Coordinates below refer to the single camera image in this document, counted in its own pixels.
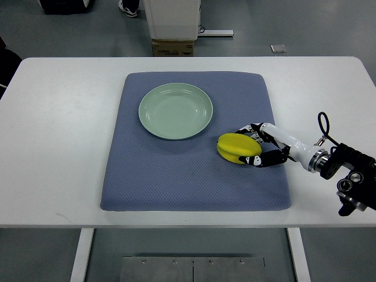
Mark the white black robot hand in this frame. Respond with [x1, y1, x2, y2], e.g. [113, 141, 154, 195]
[237, 123, 330, 173]

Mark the yellow starfruit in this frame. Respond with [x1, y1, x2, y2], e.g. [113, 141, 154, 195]
[217, 133, 262, 165]

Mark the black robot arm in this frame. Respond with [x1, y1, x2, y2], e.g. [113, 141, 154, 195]
[318, 112, 375, 217]

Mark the pale green plate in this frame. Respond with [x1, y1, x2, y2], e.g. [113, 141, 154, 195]
[138, 83, 213, 140]

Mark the white table leg right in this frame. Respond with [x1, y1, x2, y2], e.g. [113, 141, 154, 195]
[287, 227, 311, 282]

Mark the white table leg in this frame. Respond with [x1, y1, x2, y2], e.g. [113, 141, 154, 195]
[287, 227, 311, 282]
[70, 228, 95, 282]

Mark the blue quilted mat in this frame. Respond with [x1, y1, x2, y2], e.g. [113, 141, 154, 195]
[100, 72, 291, 212]

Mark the cardboard box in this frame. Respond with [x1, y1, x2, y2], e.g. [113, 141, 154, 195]
[152, 39, 194, 57]

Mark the white machine cabinet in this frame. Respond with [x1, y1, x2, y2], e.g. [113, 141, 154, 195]
[143, 0, 201, 41]

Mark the black white shoe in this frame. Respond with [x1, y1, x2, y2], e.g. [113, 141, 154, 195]
[118, 0, 140, 18]

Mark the white table leg left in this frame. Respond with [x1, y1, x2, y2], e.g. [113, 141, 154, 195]
[70, 228, 95, 282]

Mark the black round object top left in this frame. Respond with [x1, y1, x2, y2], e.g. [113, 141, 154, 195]
[38, 0, 92, 15]

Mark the dark chair at left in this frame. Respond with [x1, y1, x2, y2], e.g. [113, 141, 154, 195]
[1, 38, 22, 98]

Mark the white floor rail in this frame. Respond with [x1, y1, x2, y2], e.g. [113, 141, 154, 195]
[197, 28, 234, 38]

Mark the metal base plate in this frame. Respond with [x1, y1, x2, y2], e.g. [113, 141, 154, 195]
[120, 256, 267, 281]

